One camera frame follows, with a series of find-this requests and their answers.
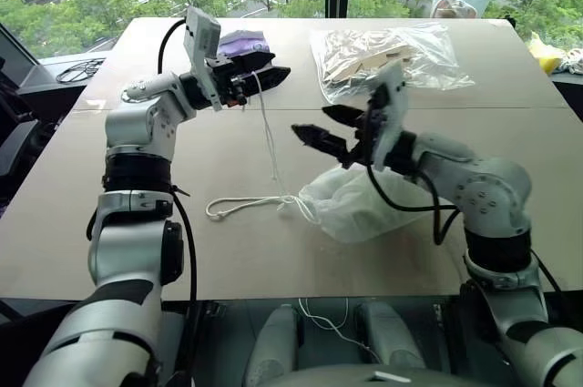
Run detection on grey rounded shape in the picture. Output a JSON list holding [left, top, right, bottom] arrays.
[[354, 302, 427, 368], [243, 304, 302, 386]]

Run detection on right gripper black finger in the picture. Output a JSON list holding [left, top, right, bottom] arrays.
[[291, 123, 357, 165], [321, 104, 365, 129]]

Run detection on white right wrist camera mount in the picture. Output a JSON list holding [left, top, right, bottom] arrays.
[[371, 61, 411, 172]]

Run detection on white drawstring bag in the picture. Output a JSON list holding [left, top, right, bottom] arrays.
[[205, 71, 441, 242]]

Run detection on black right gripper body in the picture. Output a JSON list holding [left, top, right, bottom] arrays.
[[341, 84, 389, 169]]

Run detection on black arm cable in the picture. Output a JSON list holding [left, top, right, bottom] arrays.
[[366, 104, 461, 246], [157, 17, 199, 387]]

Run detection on thin black cable loop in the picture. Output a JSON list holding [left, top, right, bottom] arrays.
[[56, 57, 99, 85]]

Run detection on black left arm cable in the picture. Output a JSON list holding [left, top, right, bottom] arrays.
[[157, 17, 199, 387]]

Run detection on grey dome with white mark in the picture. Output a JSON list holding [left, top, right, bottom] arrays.
[[268, 362, 461, 387]]

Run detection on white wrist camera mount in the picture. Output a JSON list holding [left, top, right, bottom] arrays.
[[182, 6, 224, 111], [371, 61, 411, 172]]

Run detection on yellow object in plastic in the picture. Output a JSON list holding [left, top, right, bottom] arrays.
[[527, 31, 564, 74]]

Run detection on purple tissue pack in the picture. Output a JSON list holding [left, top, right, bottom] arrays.
[[218, 30, 270, 58]]

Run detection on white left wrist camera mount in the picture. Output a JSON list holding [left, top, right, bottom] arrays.
[[182, 6, 224, 111]]

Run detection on thin white cable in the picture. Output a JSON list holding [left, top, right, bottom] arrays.
[[298, 298, 382, 363]]

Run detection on black equipment beside table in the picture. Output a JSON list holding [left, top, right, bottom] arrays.
[[0, 56, 60, 219]]

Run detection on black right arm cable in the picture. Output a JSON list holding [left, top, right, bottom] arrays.
[[366, 104, 461, 246]]

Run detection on clear bag of cardboard pieces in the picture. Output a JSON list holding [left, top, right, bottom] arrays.
[[309, 22, 476, 105]]

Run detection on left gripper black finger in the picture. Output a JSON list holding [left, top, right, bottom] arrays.
[[234, 52, 277, 71], [248, 66, 292, 97]]

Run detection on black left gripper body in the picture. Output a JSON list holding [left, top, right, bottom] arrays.
[[205, 54, 251, 108]]

